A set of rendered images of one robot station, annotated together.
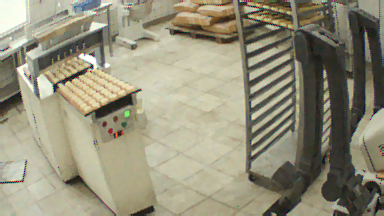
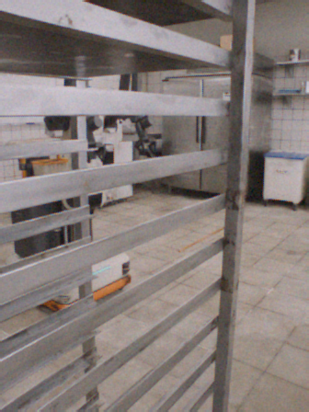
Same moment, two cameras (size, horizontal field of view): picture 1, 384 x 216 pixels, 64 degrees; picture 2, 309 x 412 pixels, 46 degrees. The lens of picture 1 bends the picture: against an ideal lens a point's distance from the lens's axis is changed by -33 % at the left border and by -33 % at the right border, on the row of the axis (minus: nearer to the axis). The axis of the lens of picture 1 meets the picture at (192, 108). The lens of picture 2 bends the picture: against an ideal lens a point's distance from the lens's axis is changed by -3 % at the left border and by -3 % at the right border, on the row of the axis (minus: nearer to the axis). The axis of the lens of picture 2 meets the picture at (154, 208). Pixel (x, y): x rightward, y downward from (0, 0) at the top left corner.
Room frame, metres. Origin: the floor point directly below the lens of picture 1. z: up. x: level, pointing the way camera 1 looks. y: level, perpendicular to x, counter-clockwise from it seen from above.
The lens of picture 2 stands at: (3.08, -0.64, 1.22)
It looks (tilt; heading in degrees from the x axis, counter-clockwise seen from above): 14 degrees down; 168
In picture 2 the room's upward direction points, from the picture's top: straight up
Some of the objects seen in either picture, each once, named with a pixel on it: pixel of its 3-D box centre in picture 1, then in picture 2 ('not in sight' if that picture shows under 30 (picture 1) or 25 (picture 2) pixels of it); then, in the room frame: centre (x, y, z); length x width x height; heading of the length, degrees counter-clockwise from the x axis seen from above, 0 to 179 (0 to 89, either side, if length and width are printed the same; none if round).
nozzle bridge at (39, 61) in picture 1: (65, 58); not in sight; (2.77, 0.93, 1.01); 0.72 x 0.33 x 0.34; 126
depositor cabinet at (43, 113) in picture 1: (60, 108); not in sight; (3.15, 1.21, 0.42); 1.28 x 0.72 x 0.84; 36
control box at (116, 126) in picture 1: (115, 125); not in sight; (2.06, 0.42, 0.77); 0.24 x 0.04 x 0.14; 126
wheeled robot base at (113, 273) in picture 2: not in sight; (68, 270); (0.60, -0.75, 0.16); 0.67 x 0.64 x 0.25; 41
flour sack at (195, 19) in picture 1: (200, 16); not in sight; (5.96, -0.26, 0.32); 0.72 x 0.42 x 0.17; 46
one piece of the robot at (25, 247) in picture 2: not in sight; (55, 210); (0.53, -0.81, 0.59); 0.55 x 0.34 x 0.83; 131
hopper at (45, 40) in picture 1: (62, 31); not in sight; (2.77, 0.93, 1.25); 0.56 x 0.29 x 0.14; 126
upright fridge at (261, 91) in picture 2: not in sight; (215, 130); (-2.27, 1.38, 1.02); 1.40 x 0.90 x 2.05; 41
